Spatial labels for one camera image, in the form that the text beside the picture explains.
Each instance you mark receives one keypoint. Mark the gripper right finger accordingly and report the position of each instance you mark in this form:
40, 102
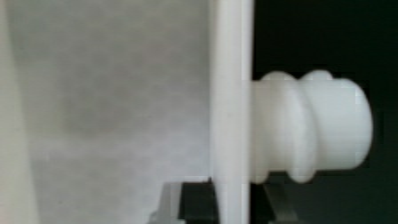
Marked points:
285, 214

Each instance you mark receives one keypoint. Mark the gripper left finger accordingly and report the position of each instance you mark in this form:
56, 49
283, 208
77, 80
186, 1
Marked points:
188, 204

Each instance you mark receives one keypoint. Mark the white cabinet door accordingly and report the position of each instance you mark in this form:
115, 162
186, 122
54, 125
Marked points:
125, 103

